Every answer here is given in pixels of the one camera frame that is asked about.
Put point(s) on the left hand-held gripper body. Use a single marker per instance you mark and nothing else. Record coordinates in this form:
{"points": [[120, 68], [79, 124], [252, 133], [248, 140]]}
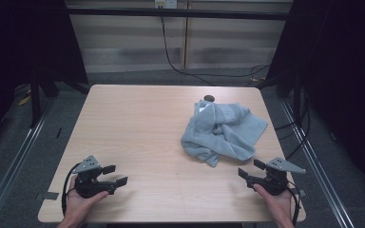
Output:
{"points": [[87, 186]]}

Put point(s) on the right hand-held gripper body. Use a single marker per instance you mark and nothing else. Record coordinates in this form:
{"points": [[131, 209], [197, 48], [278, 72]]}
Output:
{"points": [[275, 182]]}

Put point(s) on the light blue towel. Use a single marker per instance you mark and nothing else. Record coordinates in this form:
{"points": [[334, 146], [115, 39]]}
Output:
{"points": [[221, 133]]}

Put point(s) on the person's right hand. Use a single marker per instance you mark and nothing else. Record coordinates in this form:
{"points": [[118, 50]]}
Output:
{"points": [[278, 205]]}

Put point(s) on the person's left hand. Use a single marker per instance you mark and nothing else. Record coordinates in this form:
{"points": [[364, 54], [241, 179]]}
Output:
{"points": [[76, 209]]}

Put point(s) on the grey tape piece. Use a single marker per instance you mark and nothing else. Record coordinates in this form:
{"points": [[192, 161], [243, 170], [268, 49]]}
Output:
{"points": [[301, 192], [51, 195]]}

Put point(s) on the small black floor strip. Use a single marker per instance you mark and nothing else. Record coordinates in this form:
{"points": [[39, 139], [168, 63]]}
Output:
{"points": [[59, 132]]}

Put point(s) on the black metal stand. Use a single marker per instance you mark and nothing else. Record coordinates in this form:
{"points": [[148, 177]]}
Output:
{"points": [[35, 101]]}

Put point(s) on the yellow floor object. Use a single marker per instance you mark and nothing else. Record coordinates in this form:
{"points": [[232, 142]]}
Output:
{"points": [[24, 100]]}

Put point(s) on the black curtain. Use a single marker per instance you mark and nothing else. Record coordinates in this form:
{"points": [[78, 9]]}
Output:
{"points": [[22, 47], [342, 79]]}

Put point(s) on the metal floor rail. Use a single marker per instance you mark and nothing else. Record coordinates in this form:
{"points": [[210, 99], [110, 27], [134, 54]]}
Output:
{"points": [[316, 171], [15, 164]]}

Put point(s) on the black horizontal frame bar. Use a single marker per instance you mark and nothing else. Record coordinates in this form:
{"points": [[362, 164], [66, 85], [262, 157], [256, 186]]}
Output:
{"points": [[183, 13]]}

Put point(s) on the white wall socket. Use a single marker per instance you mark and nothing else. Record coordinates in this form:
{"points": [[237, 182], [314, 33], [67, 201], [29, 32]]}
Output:
{"points": [[166, 3]]}

